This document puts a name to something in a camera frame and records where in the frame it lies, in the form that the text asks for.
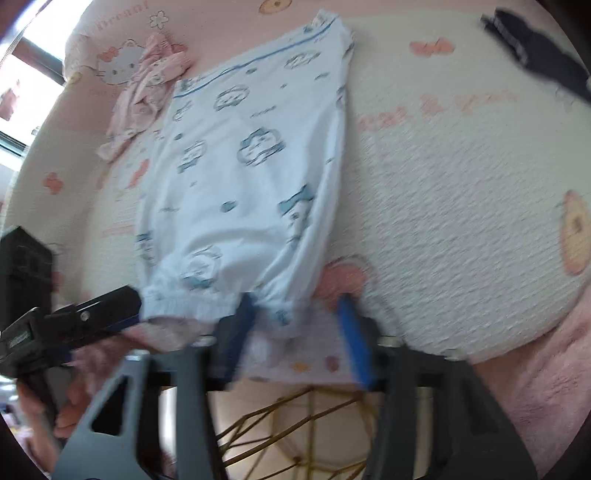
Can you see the navy blue garment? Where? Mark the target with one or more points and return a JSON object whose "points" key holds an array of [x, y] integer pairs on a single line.
{"points": [[540, 55]]}

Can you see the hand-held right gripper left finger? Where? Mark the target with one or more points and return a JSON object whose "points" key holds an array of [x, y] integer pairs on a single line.
{"points": [[241, 330]]}

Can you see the pink cat print blanket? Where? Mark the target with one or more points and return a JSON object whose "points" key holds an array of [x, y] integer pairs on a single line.
{"points": [[461, 207]]}

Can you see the window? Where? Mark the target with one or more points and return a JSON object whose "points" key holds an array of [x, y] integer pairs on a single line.
{"points": [[27, 78]]}

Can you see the pink printed garment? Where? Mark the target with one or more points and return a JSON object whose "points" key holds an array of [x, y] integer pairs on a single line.
{"points": [[143, 87]]}

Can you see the white cartoon print pants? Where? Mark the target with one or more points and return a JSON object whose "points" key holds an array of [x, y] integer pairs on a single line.
{"points": [[240, 184]]}

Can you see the pink fluffy cloth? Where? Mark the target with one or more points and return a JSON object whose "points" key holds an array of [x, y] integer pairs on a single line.
{"points": [[545, 378]]}

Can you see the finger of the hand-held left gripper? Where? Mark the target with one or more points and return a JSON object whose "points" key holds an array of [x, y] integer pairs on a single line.
{"points": [[106, 309]]}

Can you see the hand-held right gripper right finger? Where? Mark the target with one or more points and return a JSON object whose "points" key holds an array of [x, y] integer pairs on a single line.
{"points": [[355, 344]]}

